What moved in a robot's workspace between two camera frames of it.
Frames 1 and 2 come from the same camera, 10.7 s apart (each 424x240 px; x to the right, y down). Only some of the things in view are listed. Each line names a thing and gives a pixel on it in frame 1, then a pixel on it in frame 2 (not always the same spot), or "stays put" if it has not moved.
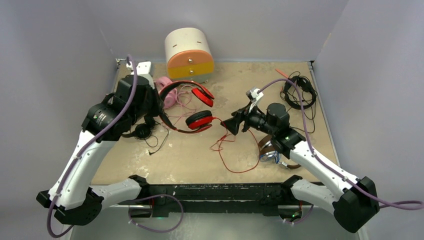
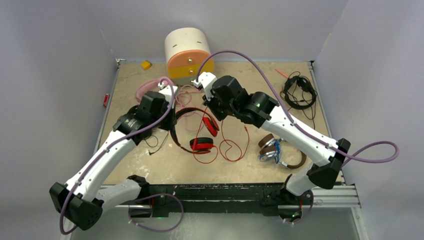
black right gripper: (233, 124) → (219, 115)
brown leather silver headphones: (268, 153) stays put
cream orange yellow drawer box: (188, 54) stays put
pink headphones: (180, 96) stays put
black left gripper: (158, 104) → (172, 121)
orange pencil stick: (282, 73) stays put
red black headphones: (196, 121) → (199, 145)
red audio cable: (219, 150) → (220, 145)
